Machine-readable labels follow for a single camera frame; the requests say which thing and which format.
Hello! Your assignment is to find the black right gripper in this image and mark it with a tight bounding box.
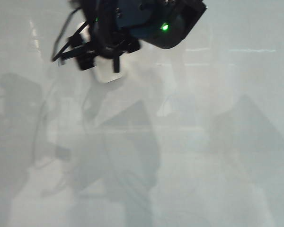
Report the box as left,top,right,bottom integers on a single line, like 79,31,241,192
51,30,142,74

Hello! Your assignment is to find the white rounded whiteboard eraser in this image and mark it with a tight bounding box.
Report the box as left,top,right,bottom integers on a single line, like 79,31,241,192
81,22,125,84

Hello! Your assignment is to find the white glossy black-framed whiteboard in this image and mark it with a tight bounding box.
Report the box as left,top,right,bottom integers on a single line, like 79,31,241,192
0,0,284,227

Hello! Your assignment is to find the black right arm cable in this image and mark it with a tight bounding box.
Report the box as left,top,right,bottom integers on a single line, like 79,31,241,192
50,4,91,63

